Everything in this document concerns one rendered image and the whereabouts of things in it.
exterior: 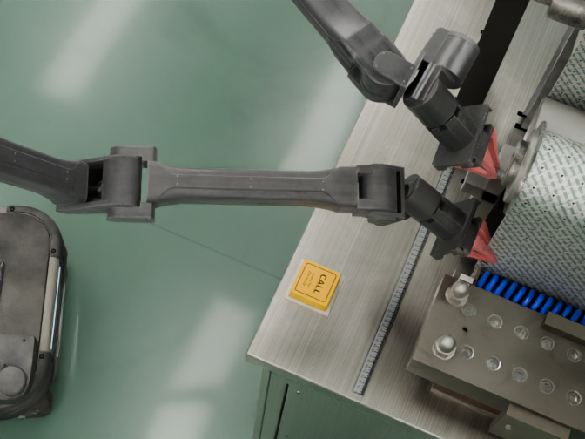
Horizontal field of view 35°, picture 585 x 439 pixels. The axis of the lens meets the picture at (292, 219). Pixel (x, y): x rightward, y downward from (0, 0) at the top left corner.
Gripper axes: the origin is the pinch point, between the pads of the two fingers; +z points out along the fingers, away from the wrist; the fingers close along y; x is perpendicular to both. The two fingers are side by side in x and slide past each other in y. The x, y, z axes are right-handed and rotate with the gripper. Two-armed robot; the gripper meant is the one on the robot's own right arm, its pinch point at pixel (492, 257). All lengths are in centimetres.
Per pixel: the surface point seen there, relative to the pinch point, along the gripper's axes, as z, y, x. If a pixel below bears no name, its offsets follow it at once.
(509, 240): -3.1, 0.3, 7.0
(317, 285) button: -14.4, 10.4, -24.9
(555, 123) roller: -8.1, -16.8, 14.6
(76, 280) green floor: -27, -2, -139
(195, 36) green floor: -33, -91, -143
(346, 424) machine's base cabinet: 7.1, 25.6, -33.8
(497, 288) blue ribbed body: 4.0, 3.2, -1.3
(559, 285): 9.6, 0.2, 6.1
